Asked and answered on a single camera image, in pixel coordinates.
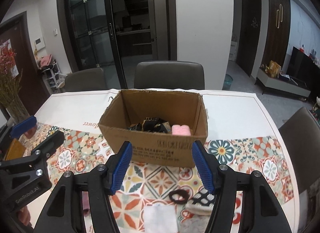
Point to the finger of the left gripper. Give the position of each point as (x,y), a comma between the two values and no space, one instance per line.
(10,132)
(40,154)

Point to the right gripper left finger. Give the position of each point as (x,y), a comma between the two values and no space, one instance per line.
(63,210)

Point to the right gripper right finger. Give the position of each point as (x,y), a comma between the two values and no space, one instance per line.
(260,212)

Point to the grey floral fabric pouch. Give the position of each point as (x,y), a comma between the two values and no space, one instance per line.
(194,223)

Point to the dark brown scrunchie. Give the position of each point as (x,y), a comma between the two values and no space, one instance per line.
(179,196)

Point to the white tissue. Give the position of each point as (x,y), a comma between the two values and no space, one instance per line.
(160,218)

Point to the pink fluffy towel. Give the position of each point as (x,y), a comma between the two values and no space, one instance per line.
(181,130)

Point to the black patterned scarf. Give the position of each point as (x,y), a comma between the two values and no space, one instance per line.
(152,125)

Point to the brown cardboard box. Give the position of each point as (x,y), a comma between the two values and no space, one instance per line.
(130,107)

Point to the cream fleece pouch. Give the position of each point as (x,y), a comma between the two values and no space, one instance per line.
(199,209)

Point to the person left hand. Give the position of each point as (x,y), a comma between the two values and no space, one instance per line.
(23,216)

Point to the yellow woven box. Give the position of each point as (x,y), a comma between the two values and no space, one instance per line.
(15,150)

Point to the glass vase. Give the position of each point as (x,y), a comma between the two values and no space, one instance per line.
(17,110)

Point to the pink dried flowers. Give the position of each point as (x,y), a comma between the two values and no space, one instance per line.
(10,77)

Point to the white shoe rack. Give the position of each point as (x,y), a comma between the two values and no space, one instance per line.
(51,73)

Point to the patterned white tablecloth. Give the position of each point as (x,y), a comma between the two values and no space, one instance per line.
(241,133)

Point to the grey chair far left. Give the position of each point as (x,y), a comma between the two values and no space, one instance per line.
(86,80)

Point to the grey chair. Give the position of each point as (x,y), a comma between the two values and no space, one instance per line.
(300,134)
(169,75)
(86,80)

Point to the grey chair right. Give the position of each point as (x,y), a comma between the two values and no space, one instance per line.
(300,134)

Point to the white tv cabinet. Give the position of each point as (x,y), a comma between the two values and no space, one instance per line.
(278,86)

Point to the teal waste bin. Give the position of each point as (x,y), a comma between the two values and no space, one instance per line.
(227,82)

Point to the glass sliding door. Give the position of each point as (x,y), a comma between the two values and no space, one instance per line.
(116,35)

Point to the black television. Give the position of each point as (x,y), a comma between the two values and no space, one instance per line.
(303,68)

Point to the grey chair far middle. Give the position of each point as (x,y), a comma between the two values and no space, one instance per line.
(169,75)

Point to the dark wooden door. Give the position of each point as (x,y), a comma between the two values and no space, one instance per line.
(249,34)

